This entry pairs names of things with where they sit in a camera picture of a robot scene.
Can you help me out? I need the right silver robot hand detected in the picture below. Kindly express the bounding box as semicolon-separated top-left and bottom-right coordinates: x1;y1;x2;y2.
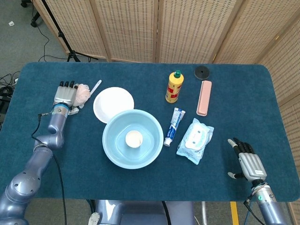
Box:
227;137;268;182

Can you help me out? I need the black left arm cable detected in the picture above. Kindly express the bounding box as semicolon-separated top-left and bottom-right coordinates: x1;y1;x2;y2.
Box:
31;112;68;225

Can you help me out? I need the light blue wet wipes pack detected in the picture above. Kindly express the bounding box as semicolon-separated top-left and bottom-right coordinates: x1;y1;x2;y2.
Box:
176;118;215;165

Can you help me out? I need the black round disc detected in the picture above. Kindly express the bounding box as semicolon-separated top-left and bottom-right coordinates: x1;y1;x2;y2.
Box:
194;66;211;80

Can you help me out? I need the light blue plastic basin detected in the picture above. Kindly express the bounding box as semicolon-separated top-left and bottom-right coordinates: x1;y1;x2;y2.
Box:
102;109;165;170

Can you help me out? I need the white paper cup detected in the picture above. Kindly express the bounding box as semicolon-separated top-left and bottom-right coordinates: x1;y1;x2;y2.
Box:
125;130;143;149

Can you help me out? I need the yellow detergent bottle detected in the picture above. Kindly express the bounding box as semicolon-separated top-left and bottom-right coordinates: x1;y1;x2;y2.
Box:
165;69;185;104

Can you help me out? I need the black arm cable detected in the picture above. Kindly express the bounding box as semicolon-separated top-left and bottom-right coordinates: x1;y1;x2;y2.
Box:
243;196;256;225
31;112;68;225

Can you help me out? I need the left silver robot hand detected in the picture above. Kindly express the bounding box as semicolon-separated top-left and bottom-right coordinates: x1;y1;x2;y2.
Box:
53;80;79;106

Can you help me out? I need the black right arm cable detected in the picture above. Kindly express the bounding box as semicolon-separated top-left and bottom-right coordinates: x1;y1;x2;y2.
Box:
243;196;256;225

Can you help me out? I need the black office chair base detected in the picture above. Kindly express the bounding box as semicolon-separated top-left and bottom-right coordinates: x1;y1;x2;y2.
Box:
20;0;42;28

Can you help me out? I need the pink toothbrush case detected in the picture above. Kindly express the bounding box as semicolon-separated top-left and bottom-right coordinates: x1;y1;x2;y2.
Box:
196;80;213;117

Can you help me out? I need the black floor cable tangle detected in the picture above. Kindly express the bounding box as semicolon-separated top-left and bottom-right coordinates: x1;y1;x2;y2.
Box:
0;71;21;118

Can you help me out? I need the wicker folding screen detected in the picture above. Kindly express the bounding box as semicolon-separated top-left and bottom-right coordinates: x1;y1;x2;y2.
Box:
32;0;300;225

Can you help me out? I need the blue grey robot torso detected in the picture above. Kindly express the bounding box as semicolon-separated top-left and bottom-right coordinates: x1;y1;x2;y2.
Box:
88;199;195;225

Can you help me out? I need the white toothbrush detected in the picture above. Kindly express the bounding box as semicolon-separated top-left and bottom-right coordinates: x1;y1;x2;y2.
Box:
90;79;103;96

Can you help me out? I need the dark blue table cloth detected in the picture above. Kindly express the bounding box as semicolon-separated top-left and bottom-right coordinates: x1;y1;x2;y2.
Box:
0;61;300;203

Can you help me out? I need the white round plate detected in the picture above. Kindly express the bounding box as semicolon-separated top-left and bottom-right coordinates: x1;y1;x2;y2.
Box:
93;87;135;124

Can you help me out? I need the black tripod stand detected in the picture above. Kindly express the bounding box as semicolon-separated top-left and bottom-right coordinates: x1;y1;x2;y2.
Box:
41;0;99;63

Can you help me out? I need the pink bath loofah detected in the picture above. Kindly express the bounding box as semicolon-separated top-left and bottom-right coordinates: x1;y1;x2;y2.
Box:
74;83;91;109

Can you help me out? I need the blue white toothpaste tube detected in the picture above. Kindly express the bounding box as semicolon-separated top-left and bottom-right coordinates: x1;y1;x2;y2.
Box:
163;107;186;147

